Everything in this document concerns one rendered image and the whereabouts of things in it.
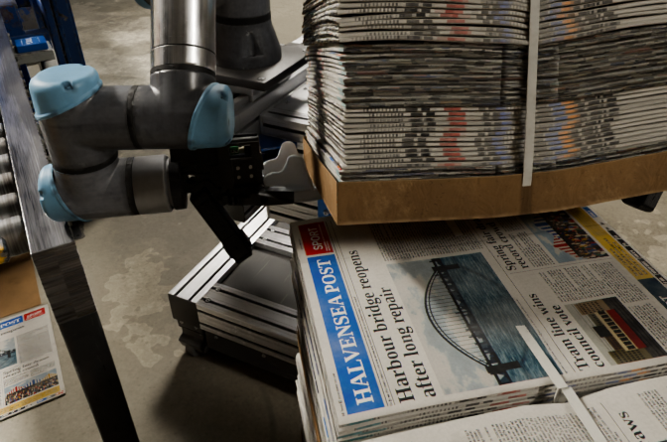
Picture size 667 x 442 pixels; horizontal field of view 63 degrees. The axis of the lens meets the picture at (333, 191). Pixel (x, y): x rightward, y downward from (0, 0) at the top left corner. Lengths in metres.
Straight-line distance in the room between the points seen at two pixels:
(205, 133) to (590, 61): 0.40
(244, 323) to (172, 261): 0.64
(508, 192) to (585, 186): 0.08
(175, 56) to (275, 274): 0.97
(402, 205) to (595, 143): 0.21
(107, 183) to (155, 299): 1.15
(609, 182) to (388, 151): 0.24
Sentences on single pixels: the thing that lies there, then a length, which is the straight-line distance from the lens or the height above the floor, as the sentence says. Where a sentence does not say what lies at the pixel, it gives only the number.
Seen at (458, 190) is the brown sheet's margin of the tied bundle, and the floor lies 0.93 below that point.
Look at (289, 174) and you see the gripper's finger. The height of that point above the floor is 0.86.
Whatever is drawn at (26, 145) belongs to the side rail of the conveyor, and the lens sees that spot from 1.01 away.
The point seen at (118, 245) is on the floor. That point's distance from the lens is 2.10.
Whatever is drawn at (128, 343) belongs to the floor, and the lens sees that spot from 1.73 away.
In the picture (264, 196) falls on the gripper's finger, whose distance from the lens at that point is 0.68.
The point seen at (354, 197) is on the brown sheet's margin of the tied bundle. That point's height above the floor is 0.93.
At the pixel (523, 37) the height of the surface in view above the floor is 1.06.
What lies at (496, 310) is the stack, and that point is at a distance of 0.57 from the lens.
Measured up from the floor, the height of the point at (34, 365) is 0.01.
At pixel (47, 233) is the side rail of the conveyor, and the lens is 0.77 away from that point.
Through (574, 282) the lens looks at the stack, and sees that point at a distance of 0.62.
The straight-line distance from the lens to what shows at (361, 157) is 0.51.
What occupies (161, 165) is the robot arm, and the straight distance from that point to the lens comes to 0.71.
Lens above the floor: 1.21
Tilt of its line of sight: 33 degrees down
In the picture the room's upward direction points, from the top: straight up
